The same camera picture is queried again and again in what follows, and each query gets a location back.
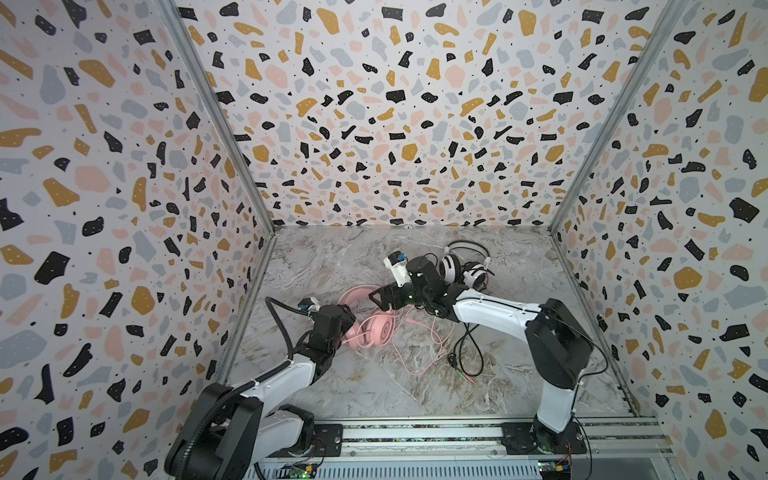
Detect pink headphones with cable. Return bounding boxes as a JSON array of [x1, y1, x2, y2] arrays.
[[342, 305, 455, 376]]

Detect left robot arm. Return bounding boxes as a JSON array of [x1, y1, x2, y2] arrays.
[[164, 297, 356, 479]]

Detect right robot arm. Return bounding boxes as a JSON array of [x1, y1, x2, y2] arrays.
[[369, 251, 594, 453]]

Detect left green circuit board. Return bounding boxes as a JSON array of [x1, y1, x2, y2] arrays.
[[278, 464, 318, 479]]

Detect right circuit board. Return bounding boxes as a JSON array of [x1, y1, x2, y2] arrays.
[[537, 460, 572, 480]]

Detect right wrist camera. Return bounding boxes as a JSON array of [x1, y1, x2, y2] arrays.
[[384, 250, 412, 287]]

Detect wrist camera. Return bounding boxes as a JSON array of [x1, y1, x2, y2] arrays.
[[298, 297, 321, 315], [384, 250, 412, 287]]

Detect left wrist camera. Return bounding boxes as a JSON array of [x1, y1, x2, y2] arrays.
[[298, 297, 321, 315]]

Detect white black headphones with cable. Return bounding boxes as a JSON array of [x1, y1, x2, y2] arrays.
[[438, 240, 493, 383]]

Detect left black corrugated cable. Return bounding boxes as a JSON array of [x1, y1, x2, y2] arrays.
[[173, 297, 313, 480]]

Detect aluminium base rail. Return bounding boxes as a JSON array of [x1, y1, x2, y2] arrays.
[[239, 416, 676, 464]]

